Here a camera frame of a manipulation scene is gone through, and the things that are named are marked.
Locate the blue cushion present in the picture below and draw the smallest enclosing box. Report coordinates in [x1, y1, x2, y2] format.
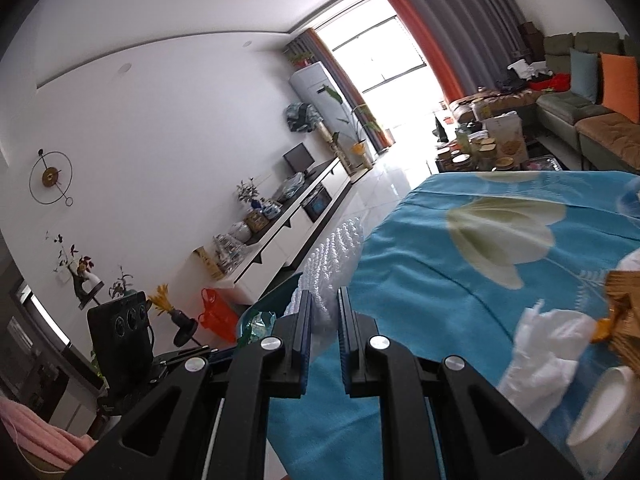
[567, 49, 602, 104]

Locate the orange peel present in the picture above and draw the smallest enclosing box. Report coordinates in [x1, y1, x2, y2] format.
[589, 319, 612, 346]

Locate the small potted plant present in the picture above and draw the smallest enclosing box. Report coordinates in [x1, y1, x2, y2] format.
[285, 42, 312, 68]

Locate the cluttered coffee table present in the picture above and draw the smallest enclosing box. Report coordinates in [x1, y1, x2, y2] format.
[434, 110, 561, 175]

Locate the yellow box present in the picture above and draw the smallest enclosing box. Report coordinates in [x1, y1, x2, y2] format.
[192, 246, 224, 281]

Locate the white paper cup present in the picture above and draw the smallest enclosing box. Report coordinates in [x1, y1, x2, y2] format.
[566, 365, 640, 462]

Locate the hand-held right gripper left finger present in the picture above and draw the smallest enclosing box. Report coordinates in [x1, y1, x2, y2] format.
[62, 290, 316, 480]

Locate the round gold wall clock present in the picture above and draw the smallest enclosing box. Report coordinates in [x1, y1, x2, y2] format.
[28, 149, 76, 207]

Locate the grey and orange curtain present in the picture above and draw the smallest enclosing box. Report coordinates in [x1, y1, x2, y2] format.
[290, 27, 396, 155]
[380, 0, 531, 106]

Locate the clear glass jar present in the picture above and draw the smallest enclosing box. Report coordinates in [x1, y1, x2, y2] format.
[212, 233, 247, 267]

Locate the orange cushion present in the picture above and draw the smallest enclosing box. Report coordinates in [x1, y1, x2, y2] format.
[600, 52, 640, 124]

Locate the teal plastic bin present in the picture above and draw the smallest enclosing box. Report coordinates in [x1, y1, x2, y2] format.
[235, 272, 303, 348]

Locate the pile of clothes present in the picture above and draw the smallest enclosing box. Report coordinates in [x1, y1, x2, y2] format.
[495, 59, 572, 94]

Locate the crumpled white tissue paper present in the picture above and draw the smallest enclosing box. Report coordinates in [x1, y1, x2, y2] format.
[497, 300, 601, 428]

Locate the tall green leafy plant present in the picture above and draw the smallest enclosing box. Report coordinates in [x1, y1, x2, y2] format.
[320, 85, 387, 171]

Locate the brown snack wrapper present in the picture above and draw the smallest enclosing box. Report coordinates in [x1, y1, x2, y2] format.
[604, 269, 640, 363]

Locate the wall shelf with potted plants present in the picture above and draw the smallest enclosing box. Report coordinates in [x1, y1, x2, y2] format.
[47, 232, 136, 311]

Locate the clear bubble wrap sheet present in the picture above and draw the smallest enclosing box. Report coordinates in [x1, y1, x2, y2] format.
[290, 215, 363, 333]

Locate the green potted plant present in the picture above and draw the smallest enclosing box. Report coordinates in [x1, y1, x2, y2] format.
[90, 350, 109, 392]

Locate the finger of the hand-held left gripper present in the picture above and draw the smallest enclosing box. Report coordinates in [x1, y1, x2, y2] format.
[154, 345, 236, 386]

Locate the green crumpled wrapper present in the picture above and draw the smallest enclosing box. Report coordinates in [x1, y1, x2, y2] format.
[247, 310, 277, 342]

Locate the dark patterned bundle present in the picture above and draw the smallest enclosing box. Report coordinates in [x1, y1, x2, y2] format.
[285, 102, 322, 133]

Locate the white and black TV cabinet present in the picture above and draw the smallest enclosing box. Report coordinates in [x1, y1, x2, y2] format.
[192, 157, 351, 306]

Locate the black monitor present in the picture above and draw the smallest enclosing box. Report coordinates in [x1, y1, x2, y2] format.
[282, 142, 316, 175]

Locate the brown sofa seat mat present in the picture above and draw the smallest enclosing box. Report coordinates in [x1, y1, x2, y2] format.
[575, 112, 640, 157]

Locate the white standing air conditioner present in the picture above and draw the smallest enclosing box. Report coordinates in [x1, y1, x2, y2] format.
[290, 61, 351, 136]

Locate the white printed carton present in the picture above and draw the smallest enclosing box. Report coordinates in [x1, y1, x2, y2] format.
[482, 112, 524, 149]

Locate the orange plastic bag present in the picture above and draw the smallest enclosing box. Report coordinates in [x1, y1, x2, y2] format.
[198, 287, 241, 342]

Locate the green sofa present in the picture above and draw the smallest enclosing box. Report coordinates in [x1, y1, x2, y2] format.
[450, 32, 640, 171]

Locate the black vase with yellow flowers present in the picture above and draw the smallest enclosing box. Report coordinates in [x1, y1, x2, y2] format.
[147, 284, 201, 347]

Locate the black built-in oven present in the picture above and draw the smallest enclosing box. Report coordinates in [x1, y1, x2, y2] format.
[301, 187, 331, 223]

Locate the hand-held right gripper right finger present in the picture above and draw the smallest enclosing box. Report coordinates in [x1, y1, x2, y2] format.
[337, 287, 586, 480]

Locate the clear plastic bag of goods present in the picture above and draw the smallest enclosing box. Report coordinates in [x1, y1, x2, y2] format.
[272, 172, 307, 204]

